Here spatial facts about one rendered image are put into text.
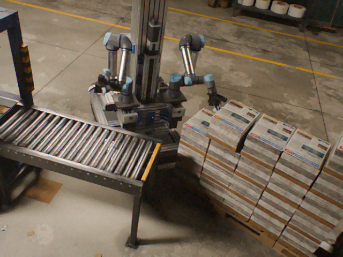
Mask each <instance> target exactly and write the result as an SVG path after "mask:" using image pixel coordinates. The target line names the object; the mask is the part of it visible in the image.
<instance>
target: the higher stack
mask: <svg viewBox="0 0 343 257"><path fill-rule="evenodd" d="M331 150H332V151H331ZM331 150H330V152H331V153H330V152H329V153H328V155H327V156H326V157H327V158H328V157H329V158H328V160H327V158H326V159H325V161H324V163H323V165H322V168H321V170H320V171H319V173H318V175H317V176H316V178H315V180H314V181H313V182H312V183H311V185H310V187H309V189H308V191H307V193H306V194H305V196H304V198H303V200H302V202H301V204H300V206H299V207H300V208H302V209H304V210H306V211H308V212H310V213H312V214H313V215H315V216H318V217H320V218H321V219H323V220H325V221H327V222H328V223H330V224H332V225H334V226H335V225H336V224H337V223H338V222H339V221H340V219H341V218H342V217H343V209H341V208H339V207H337V206H335V205H333V204H331V203H329V202H328V201H326V200H324V199H322V198H320V197H318V196H316V195H314V194H313V193H311V192H309V191H310V188H313V189H314V190H317V191H318V192H320V193H322V194H324V195H325V196H327V197H329V198H331V199H333V200H335V201H337V202H338V203H340V204H342V205H343V181H342V180H340V179H338V178H336V177H334V176H332V175H330V174H328V173H326V172H324V171H322V170H323V168H324V165H325V167H327V168H329V169H331V170H333V171H335V172H337V173H339V174H341V175H343V131H342V133H341V135H340V136H339V138H338V140H337V141H336V142H335V144H334V146H333V148H332V149H331ZM329 154H330V156H329ZM326 161H327V163H326ZM325 163H326V164H325ZM299 207H298V208H299ZM289 223H290V224H292V225H294V226H296V227H297V228H299V229H300V230H302V231H303V232H305V233H307V234H308V235H310V236H312V237H314V238H315V239H317V240H319V241H320V242H322V241H323V240H324V239H325V238H326V237H327V235H328V234H329V232H330V231H331V230H332V229H331V228H329V227H328V226H326V225H324V224H322V223H321V222H319V221H317V220H315V219H313V218H312V217H310V216H307V215H305V214H304V213H302V212H300V211H299V210H298V209H297V210H296V211H295V213H294V215H293V216H292V217H291V218H290V221H289ZM287 224H288V223H287ZM279 238H280V239H282V240H284V241H285V242H287V243H289V244H291V245H292V246H294V247H295V248H297V249H298V250H299V251H301V252H303V253H304V254H306V255H307V256H311V255H312V254H313V252H314V251H315V250H317V249H318V248H319V244H317V243H315V242H314V241H312V240H310V239H309V238H307V237H305V236H303V235H302V234H300V233H299V232H297V231H295V230H294V229H292V228H290V227H289V226H287V225H285V227H284V229H283V231H282V233H281V235H280V237H279ZM272 249H273V250H275V251H277V252H278V253H280V254H281V255H283V256H284V257H303V256H302V255H300V254H298V252H296V251H294V250H293V249H291V248H289V247H288V246H286V245H285V244H283V243H281V242H280V241H278V240H277V241H276V243H275V244H274V246H273V248H272Z"/></svg>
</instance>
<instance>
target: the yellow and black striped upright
mask: <svg viewBox="0 0 343 257"><path fill-rule="evenodd" d="M19 48H20V54H21V60H22V63H23V69H24V75H25V80H26V86H27V91H28V92H33V91H34V90H35V87H34V80H33V74H32V67H31V61H30V57H29V51H28V45H27V44H21V45H19Z"/></svg>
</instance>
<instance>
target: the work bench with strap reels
mask: <svg viewBox="0 0 343 257"><path fill-rule="evenodd" d="M315 1H316V0H313V1H312V4H311V7H310V9H309V11H308V14H307V16H306V17H305V12H306V10H307V7H308V5H309V3H310V0H308V1H307V3H306V6H305V7H302V6H300V5H296V4H291V5H289V4H287V3H285V2H281V1H273V3H272V6H270V5H269V4H270V0H256V2H254V0H236V3H235V7H234V11H233V15H232V16H231V17H235V11H236V10H237V9H242V10H247V11H251V12H256V13H261V14H266V15H269V16H274V17H278V18H284V19H288V20H293V21H298V22H299V24H302V23H304V24H303V26H302V28H301V30H300V32H302V33H304V32H303V30H304V28H305V25H306V23H307V21H308V18H309V16H310V13H311V11H312V8H313V6H314V3H315Z"/></svg>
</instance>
